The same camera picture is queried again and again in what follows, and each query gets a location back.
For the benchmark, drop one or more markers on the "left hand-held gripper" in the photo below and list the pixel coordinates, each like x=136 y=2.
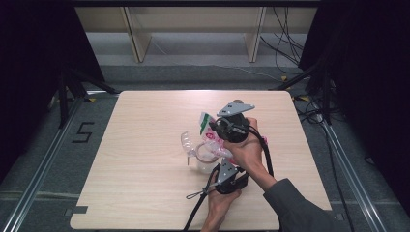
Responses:
x=226 y=172

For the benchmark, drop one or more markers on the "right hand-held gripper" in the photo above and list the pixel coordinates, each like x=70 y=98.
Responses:
x=232 y=129

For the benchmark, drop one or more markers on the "clear plastic jar with lid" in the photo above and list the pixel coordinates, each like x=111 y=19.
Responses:
x=206 y=165

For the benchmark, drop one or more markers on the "pink and clear plastic bag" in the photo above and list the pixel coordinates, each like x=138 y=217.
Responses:
x=204 y=123

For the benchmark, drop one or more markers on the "person's right hand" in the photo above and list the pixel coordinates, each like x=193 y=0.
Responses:
x=248 y=154

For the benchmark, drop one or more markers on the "person's left hand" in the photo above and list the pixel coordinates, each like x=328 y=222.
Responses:
x=220 y=203

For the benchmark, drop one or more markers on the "round grey table grommet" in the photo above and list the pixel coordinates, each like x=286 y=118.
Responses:
x=238 y=101

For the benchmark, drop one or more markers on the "black tripod stand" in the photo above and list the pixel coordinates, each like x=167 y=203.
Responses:
x=326 y=96
x=63 y=103

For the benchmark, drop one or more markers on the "light wooden shelf unit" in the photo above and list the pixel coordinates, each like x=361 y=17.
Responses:
x=138 y=42

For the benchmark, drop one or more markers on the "black tape strip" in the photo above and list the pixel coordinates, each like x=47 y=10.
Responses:
x=80 y=209

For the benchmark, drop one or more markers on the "black curtain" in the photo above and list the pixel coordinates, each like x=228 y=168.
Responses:
x=370 y=64
x=25 y=64

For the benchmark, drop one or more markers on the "metal floor rail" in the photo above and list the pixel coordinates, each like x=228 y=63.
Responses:
x=35 y=180
x=351 y=174

